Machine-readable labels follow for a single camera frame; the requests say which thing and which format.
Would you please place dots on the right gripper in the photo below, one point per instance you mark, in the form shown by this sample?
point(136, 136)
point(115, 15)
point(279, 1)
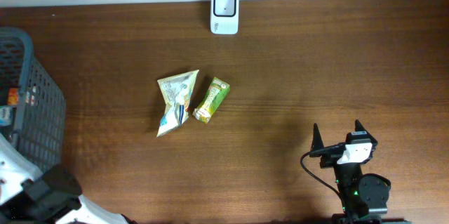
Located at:
point(327, 160)

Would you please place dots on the green juice carton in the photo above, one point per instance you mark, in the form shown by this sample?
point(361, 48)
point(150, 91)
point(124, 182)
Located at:
point(216, 93)

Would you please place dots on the cream snack bag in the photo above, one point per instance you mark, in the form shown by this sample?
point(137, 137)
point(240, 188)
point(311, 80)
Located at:
point(177, 94)

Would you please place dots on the orange tissue pack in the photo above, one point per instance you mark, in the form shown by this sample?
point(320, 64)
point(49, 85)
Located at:
point(13, 97)

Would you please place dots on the teal tissue pack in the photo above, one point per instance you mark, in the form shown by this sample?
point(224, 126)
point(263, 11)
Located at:
point(6, 115)

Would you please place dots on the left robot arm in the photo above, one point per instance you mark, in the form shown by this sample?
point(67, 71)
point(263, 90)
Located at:
point(55, 196)

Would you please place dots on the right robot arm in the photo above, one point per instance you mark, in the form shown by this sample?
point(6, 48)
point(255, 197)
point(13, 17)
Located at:
point(363, 197)

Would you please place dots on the white barcode scanner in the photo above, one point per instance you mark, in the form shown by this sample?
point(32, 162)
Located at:
point(224, 16)

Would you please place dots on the grey plastic mesh basket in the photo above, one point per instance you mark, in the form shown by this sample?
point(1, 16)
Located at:
point(38, 119)

